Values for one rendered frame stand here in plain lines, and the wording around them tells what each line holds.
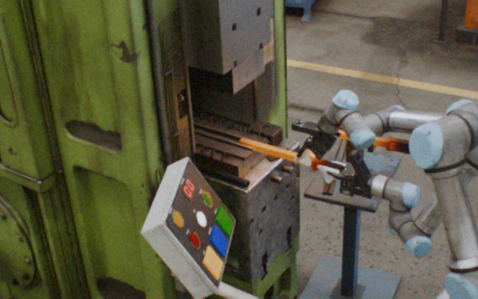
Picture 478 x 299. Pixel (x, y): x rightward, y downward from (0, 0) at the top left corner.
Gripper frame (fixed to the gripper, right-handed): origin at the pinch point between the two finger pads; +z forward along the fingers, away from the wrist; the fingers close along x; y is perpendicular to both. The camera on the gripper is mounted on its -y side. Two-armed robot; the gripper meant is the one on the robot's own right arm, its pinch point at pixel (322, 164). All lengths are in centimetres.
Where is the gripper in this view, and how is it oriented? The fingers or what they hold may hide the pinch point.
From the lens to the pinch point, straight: 258.9
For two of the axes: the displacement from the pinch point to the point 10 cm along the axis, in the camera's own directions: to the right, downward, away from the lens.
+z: -8.3, -2.5, 4.9
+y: 0.6, 8.5, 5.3
